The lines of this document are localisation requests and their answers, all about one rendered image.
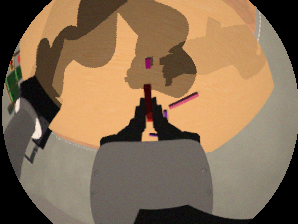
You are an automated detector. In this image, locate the dark red rod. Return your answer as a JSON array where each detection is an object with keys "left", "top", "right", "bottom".
[{"left": 143, "top": 84, "right": 152, "bottom": 122}]

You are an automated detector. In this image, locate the magenta rod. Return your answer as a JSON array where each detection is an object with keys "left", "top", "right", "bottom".
[{"left": 145, "top": 58, "right": 151, "bottom": 69}]

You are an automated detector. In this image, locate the pink rod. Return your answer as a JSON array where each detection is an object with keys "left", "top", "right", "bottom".
[{"left": 168, "top": 92, "right": 199, "bottom": 110}]

